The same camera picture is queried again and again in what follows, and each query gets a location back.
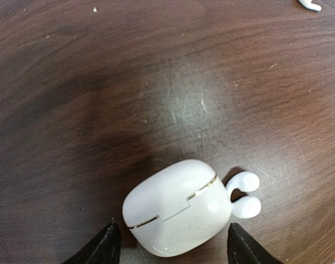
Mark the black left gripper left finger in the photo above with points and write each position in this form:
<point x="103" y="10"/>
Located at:
<point x="104" y="248"/>

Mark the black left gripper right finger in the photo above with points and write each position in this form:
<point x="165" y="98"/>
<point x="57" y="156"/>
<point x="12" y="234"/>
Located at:
<point x="243" y="248"/>

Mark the cream rounded earbud charging case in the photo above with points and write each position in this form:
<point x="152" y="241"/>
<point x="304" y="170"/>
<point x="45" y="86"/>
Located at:
<point x="177" y="209"/>

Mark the white stem earbud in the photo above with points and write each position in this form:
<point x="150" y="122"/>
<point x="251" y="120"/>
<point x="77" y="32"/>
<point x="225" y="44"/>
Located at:
<point x="308" y="4"/>

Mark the white clip-on earbud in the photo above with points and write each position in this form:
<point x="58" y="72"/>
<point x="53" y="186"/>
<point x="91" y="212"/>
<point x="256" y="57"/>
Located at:
<point x="247" y="206"/>

